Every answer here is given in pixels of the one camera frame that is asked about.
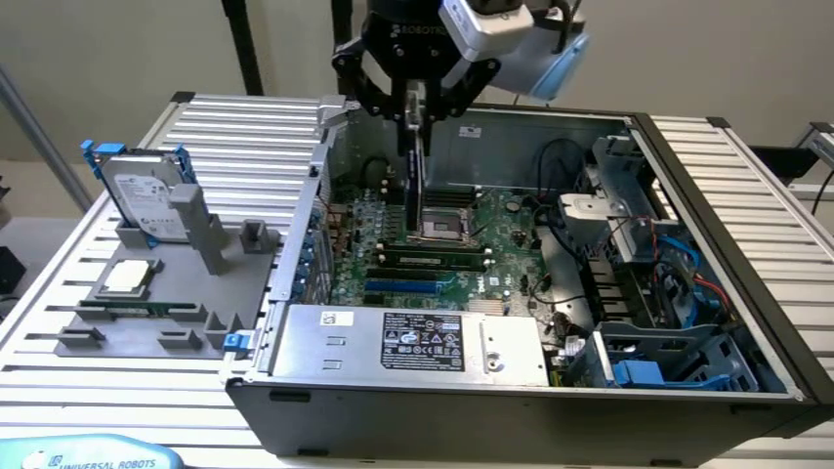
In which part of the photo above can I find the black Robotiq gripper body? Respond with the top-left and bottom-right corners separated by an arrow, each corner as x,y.
360,0 -> 472,83

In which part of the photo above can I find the black stand pole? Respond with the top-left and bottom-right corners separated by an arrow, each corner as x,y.
329,0 -> 357,95
218,0 -> 265,97

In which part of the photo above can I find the black finned heat sink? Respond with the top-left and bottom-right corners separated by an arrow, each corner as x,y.
422,187 -> 474,209

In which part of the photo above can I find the CPU socket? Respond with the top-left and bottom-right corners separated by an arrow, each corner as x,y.
416,206 -> 474,241

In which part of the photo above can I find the silver metal drive cage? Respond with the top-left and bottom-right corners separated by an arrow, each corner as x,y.
557,135 -> 683,268

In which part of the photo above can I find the green motherboard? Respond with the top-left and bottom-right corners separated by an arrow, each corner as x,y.
326,187 -> 556,315

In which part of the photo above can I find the installed RAM stick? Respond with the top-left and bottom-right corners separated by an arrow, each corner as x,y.
377,251 -> 488,271

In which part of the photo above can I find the black expansion slot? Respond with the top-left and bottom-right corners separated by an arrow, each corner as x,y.
361,266 -> 452,282

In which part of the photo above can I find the long blue expansion slot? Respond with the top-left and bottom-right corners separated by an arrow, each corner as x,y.
361,278 -> 452,295

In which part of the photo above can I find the silver hard disk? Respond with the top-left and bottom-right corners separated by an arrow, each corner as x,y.
99,154 -> 189,241

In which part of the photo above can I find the black fan shroud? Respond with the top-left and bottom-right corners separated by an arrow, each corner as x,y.
577,253 -> 660,329

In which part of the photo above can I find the silver CPU chip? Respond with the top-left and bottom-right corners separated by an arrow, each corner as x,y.
105,259 -> 165,295

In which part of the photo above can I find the silver power supply unit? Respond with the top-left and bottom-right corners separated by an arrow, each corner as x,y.
264,304 -> 552,388

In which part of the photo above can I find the blue case latch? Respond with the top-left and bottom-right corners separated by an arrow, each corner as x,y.
221,330 -> 254,354

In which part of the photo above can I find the grey printed parts rack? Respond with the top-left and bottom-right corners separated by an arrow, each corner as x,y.
51,184 -> 286,362

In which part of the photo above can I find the blue-grey plastic disk bay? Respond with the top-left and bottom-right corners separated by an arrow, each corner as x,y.
588,320 -> 761,393

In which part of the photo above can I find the black box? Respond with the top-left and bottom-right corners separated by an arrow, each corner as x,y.
0,245 -> 27,295

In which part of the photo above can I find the black open PC case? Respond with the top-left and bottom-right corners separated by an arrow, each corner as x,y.
224,103 -> 834,459

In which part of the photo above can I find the silver case lock bracket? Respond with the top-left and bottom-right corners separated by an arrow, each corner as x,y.
316,95 -> 362,132

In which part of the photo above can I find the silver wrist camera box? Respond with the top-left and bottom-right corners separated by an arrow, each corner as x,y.
436,0 -> 536,63

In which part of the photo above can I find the black power cable loop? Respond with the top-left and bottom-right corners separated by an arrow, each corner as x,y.
530,138 -> 592,197

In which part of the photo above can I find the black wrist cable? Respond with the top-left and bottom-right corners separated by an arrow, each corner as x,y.
544,0 -> 588,55

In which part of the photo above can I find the blue disk carrier bracket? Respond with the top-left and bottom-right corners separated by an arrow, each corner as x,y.
79,140 -> 201,251

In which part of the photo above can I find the thin black wire loop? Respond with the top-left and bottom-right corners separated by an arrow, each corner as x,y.
528,277 -> 588,308

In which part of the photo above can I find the blue data wire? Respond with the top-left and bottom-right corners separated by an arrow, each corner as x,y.
655,234 -> 725,326

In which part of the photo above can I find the grey metal frame post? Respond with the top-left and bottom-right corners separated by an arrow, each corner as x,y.
0,63 -> 93,212

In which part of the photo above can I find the red wire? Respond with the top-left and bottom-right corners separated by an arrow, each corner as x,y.
695,277 -> 732,315

